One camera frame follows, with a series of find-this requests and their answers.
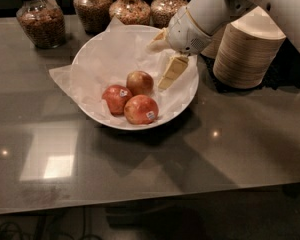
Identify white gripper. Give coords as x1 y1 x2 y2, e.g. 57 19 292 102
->
147 6 212 90

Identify yellow-red apple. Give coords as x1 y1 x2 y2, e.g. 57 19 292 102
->
126 71 154 95

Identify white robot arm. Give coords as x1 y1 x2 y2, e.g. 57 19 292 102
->
149 0 300 55

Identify front red apple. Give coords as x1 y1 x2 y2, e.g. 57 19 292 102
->
124 95 159 125

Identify red apple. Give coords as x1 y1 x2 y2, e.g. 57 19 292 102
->
102 85 133 115
124 95 159 125

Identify white bowl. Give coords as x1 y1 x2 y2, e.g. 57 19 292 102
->
70 24 200 131

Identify left red apple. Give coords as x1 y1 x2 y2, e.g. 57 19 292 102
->
102 85 133 115

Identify back stack paper bowls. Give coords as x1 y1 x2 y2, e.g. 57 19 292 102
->
201 26 226 59

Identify stack paper bowls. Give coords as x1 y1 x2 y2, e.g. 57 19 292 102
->
201 26 226 59
213 7 286 89

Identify glass cereal jar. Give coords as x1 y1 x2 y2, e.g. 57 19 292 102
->
16 0 66 49
73 0 113 34
151 0 187 28
109 0 151 25

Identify white paper liner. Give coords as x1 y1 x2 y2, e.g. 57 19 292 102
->
48 17 198 127

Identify front stack paper bowls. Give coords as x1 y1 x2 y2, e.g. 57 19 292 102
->
213 7 286 89

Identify black mat under bowls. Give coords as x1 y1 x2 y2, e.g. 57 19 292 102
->
200 38 300 93

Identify left glass cereal jar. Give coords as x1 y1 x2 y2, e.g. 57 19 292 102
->
16 0 66 49

